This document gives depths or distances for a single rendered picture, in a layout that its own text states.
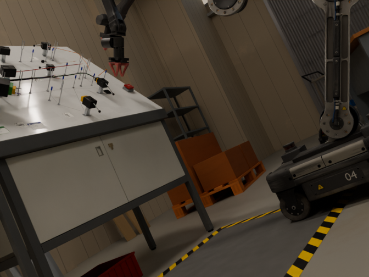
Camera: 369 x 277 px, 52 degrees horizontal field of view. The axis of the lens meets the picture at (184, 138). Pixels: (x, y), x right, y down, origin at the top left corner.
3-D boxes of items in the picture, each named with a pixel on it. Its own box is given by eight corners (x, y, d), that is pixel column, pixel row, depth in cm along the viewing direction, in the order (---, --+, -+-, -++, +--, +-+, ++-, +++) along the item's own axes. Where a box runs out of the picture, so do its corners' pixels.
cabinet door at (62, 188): (128, 201, 203) (99, 135, 206) (40, 243, 159) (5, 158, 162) (126, 203, 204) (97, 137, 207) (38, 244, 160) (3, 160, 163)
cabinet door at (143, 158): (186, 174, 247) (161, 120, 250) (129, 201, 203) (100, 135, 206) (183, 175, 249) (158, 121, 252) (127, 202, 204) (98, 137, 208)
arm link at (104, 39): (115, 23, 195) (126, 25, 203) (98, 24, 200) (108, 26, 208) (116, 46, 197) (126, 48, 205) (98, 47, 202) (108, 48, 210)
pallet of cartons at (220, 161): (273, 167, 477) (247, 114, 483) (241, 194, 365) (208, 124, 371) (214, 192, 519) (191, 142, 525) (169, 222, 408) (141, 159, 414)
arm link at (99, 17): (124, 20, 234) (119, 8, 235) (109, 17, 225) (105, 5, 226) (112, 31, 241) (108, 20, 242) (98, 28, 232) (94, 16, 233)
